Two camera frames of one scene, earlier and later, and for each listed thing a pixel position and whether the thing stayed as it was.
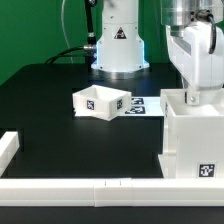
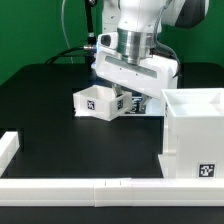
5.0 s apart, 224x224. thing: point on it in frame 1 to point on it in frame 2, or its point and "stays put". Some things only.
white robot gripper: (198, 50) to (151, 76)
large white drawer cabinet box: (193, 135) stays put
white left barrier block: (9, 145) stays put
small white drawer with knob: (100, 102) stays put
